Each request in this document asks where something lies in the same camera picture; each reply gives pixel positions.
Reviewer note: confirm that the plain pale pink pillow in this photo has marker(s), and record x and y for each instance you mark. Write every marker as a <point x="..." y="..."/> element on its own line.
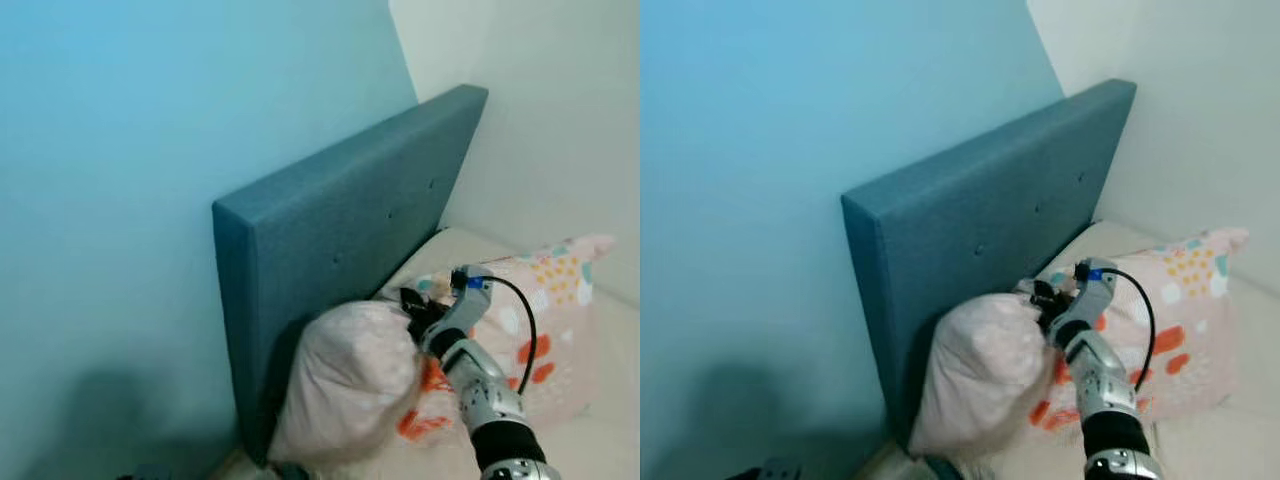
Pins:
<point x="975" y="380"/>
<point x="340" y="390"/>

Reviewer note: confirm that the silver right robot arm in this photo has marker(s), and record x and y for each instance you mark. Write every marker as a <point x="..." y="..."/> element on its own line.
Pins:
<point x="1105" y="385"/>
<point x="490" y="395"/>

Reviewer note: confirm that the blue upholstered headboard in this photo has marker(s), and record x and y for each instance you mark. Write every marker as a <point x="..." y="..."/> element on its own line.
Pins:
<point x="970" y="210"/>
<point x="330" y="220"/>

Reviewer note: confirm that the pink pillow with orange pattern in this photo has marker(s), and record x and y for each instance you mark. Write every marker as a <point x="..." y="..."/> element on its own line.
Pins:
<point x="560" y="300"/>
<point x="1200" y="290"/>

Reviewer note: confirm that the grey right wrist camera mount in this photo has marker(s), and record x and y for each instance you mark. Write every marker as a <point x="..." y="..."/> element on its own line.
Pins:
<point x="465" y="310"/>
<point x="1085" y="300"/>

